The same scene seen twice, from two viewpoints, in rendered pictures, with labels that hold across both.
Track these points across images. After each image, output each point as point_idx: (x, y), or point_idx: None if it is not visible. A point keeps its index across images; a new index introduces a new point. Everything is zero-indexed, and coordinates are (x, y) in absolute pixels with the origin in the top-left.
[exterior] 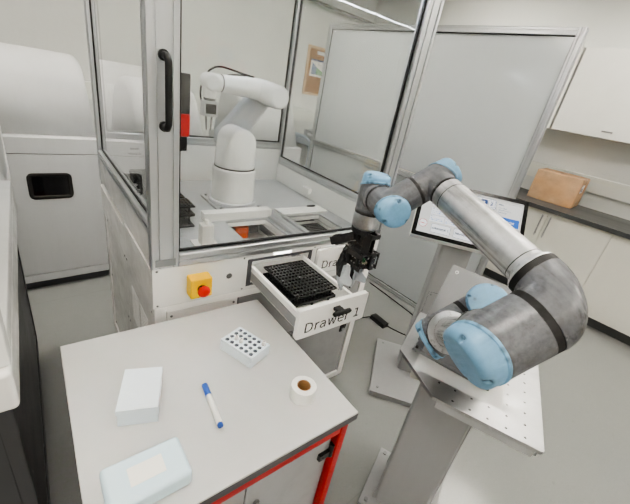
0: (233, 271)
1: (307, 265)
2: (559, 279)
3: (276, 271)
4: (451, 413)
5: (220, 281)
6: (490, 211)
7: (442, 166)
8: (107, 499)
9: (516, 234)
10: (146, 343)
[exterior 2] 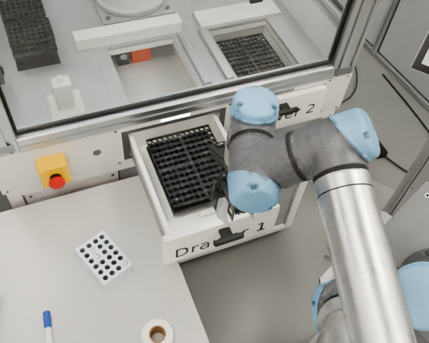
0: (102, 147)
1: (212, 136)
2: None
3: (161, 150)
4: None
5: (86, 159)
6: (372, 266)
7: (340, 135)
8: None
9: (388, 331)
10: None
